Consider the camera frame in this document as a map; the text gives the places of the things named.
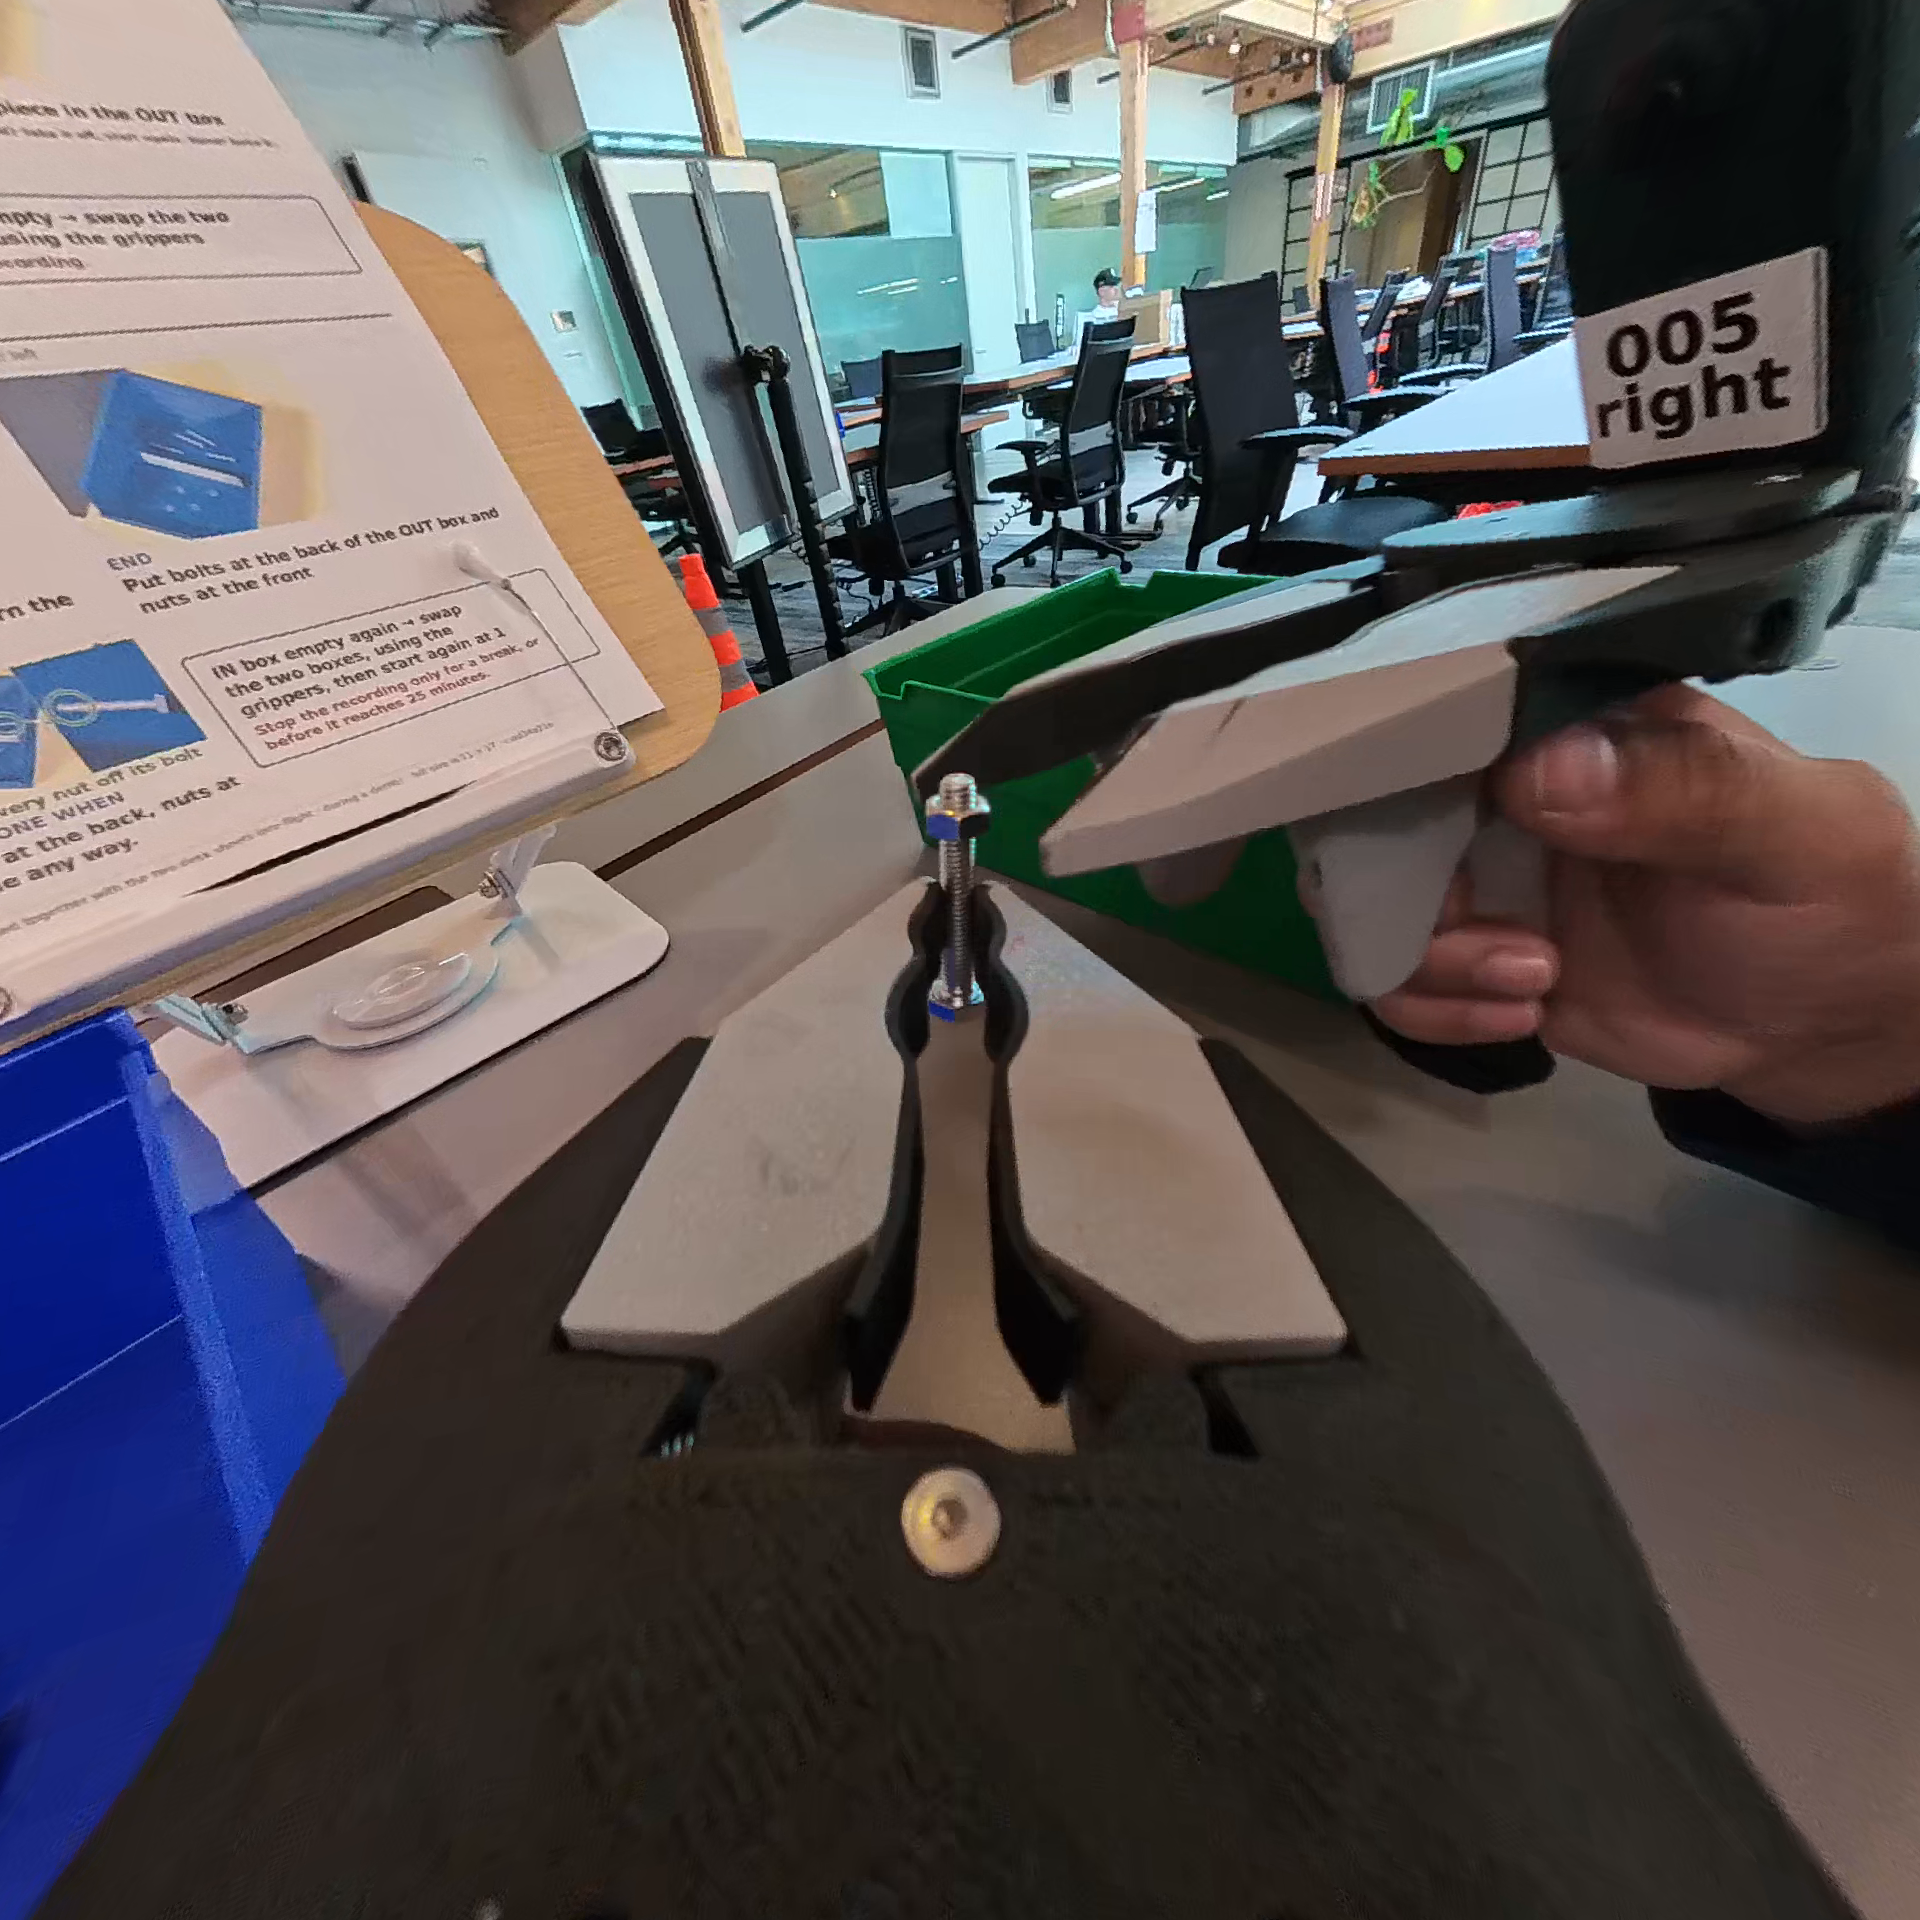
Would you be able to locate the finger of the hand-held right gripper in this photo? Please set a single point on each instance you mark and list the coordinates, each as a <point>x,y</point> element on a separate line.
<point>1320,735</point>
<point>1426,599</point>

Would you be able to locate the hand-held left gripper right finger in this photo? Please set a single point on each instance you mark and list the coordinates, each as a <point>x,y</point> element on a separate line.
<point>1172,1185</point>

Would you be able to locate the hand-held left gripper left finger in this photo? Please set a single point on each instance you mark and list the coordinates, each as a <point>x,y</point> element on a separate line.
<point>750,1171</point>

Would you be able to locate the green plastic bin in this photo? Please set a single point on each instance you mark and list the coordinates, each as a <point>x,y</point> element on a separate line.
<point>1214,937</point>

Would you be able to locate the silver hex bolt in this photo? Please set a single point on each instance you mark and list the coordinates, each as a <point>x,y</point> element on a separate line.
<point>956,870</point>

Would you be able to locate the silver hex nut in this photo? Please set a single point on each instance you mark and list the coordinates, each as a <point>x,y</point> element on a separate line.
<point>956,821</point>

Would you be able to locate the blue plastic bin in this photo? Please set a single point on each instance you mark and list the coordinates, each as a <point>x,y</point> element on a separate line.
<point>107,1350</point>

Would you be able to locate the person's right forearm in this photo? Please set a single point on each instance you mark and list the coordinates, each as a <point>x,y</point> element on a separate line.
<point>1829,1171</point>

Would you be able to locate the person's right hand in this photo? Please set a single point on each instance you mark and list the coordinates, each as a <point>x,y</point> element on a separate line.
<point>1725,902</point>

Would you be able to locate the grey office table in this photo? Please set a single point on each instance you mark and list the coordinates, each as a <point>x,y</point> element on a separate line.
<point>1484,429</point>

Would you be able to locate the group of black office chairs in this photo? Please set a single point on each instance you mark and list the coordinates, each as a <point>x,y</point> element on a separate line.
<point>1244,421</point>

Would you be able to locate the hanging green plant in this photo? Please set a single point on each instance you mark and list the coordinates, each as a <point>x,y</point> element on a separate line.
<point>1402,120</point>

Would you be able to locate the orange traffic cone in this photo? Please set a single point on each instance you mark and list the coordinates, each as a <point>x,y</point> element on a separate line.
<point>720,645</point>

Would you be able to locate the white framed grey panel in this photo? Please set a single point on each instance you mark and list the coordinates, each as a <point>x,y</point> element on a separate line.
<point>675,360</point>

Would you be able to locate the printed instruction sheet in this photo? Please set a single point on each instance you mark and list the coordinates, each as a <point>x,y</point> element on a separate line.
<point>224,451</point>

